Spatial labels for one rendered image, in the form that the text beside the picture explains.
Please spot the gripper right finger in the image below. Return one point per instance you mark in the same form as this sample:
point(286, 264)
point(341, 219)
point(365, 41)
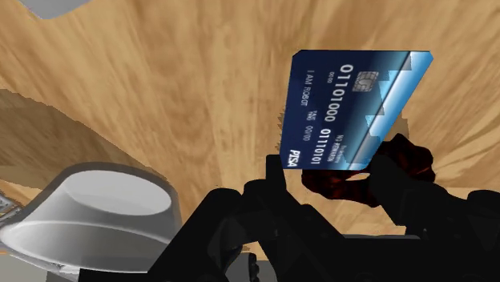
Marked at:
point(437, 211)

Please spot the blue bank card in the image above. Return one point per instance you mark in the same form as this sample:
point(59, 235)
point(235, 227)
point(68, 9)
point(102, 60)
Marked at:
point(336, 113)

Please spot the grey bowl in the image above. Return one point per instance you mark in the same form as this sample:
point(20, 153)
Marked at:
point(97, 218)

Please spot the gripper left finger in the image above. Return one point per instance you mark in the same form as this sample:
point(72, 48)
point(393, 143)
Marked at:
point(250, 218)

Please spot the dark red lumpy object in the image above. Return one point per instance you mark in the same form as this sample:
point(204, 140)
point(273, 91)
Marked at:
point(410, 154)

